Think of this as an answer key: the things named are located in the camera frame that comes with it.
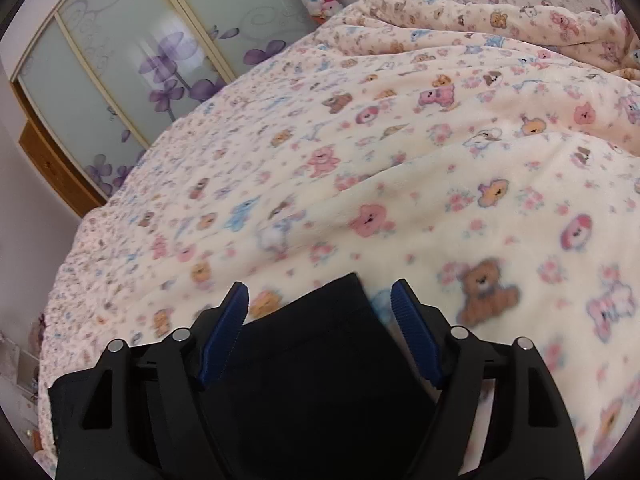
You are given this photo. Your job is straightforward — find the wooden door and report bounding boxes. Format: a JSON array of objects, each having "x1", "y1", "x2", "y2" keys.
[{"x1": 18, "y1": 120, "x2": 106, "y2": 218}]

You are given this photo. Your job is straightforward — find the teddy bear print blanket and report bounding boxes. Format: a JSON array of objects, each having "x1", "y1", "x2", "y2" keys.
[{"x1": 40, "y1": 0, "x2": 639, "y2": 472}]

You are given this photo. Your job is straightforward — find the black pants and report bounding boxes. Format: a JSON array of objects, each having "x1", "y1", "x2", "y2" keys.
[{"x1": 205, "y1": 274, "x2": 435, "y2": 479}]

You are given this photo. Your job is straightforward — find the frosted glass sliding wardrobe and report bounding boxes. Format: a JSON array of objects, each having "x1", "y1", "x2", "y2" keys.
[{"x1": 1, "y1": 0, "x2": 314, "y2": 198}]

